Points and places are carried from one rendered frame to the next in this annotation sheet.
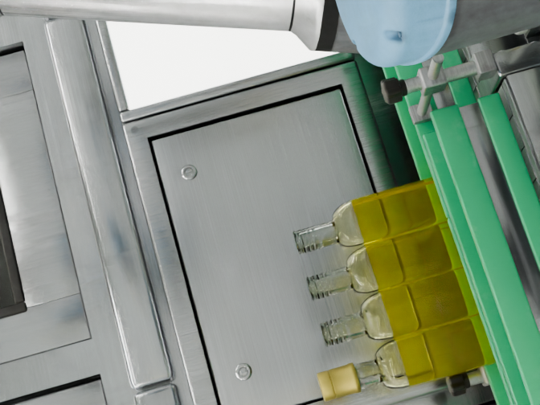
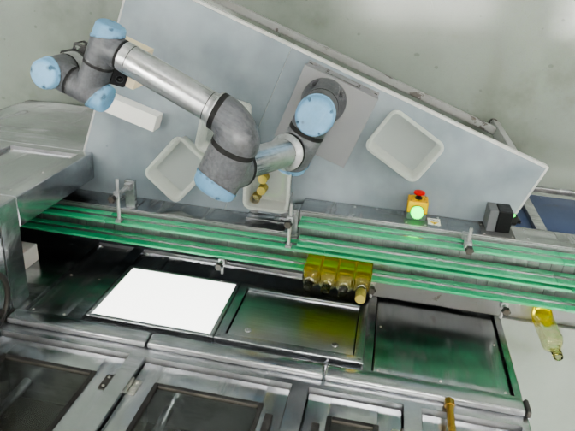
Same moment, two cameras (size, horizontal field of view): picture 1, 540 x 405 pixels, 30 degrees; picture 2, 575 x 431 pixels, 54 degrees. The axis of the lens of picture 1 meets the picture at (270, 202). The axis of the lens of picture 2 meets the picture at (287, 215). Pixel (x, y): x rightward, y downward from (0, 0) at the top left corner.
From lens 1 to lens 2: 152 cm
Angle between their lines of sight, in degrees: 62
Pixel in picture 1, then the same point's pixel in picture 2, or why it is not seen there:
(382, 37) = (329, 114)
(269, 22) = (293, 155)
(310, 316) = (324, 324)
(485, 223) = (338, 228)
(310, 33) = (300, 152)
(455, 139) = (310, 224)
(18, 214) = (217, 391)
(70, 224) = (238, 372)
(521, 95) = (307, 209)
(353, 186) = (285, 299)
